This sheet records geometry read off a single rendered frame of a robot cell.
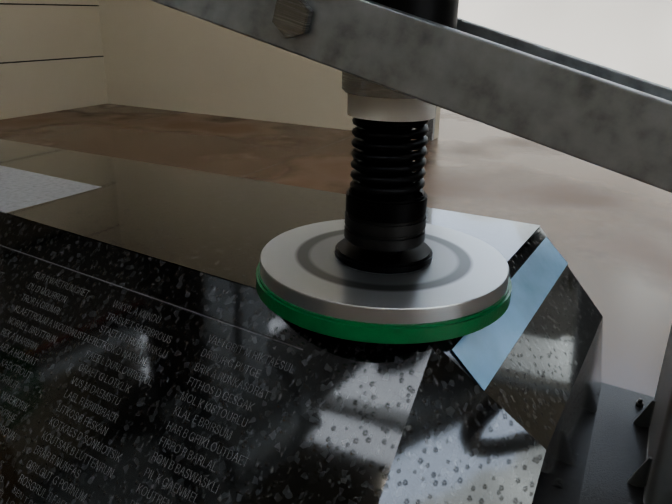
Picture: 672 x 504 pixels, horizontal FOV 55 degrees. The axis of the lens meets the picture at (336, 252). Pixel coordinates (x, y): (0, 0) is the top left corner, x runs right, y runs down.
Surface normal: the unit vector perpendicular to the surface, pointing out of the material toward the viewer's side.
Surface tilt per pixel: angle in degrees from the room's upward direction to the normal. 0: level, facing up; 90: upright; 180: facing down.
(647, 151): 90
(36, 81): 90
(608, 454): 0
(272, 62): 90
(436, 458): 58
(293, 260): 0
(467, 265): 0
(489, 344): 43
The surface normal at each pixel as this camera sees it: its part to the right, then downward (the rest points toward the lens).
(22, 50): 0.90, 0.18
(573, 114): -0.38, 0.32
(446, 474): 0.33, -0.21
